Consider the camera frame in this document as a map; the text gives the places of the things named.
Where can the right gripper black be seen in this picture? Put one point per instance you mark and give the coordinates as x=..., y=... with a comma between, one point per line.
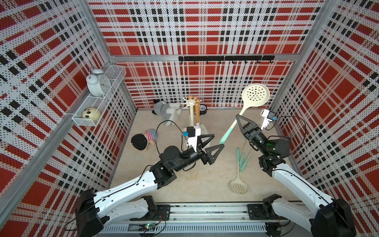
x=250, y=131

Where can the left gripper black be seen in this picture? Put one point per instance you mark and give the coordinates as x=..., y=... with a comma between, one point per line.
x=204, y=158

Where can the cream utensil rack stand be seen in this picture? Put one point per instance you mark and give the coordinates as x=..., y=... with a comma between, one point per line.
x=192, y=119

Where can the cream skimmer green handle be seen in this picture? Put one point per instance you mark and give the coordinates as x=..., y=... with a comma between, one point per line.
x=244, y=158
x=254, y=95
x=237, y=185

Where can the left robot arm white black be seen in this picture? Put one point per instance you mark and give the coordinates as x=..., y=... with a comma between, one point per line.
x=96, y=209

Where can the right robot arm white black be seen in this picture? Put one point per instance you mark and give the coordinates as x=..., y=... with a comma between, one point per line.
x=323, y=216

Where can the small black alarm clock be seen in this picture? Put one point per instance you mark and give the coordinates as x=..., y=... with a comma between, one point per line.
x=202, y=109

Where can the grey white plush toy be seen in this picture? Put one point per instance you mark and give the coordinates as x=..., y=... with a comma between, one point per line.
x=169, y=112

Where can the small doll black hat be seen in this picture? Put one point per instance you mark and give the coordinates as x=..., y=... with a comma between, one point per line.
x=143, y=140

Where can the cream round face ball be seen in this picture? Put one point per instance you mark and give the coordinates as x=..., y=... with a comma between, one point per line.
x=91, y=113

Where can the white alarm clock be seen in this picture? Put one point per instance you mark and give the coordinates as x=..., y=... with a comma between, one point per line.
x=98, y=83

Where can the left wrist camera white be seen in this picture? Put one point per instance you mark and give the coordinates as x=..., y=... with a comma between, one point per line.
x=191, y=141

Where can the black wall hook rail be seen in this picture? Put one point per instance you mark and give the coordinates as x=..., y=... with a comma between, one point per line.
x=257, y=58

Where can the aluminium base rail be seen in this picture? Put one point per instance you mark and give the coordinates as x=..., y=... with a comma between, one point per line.
x=201, y=218

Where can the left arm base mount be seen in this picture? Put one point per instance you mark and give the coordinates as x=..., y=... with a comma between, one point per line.
x=159, y=211

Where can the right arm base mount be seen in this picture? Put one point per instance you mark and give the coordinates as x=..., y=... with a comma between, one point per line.
x=256, y=212

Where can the white wire shelf basket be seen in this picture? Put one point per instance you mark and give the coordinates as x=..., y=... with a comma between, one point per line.
x=115, y=74

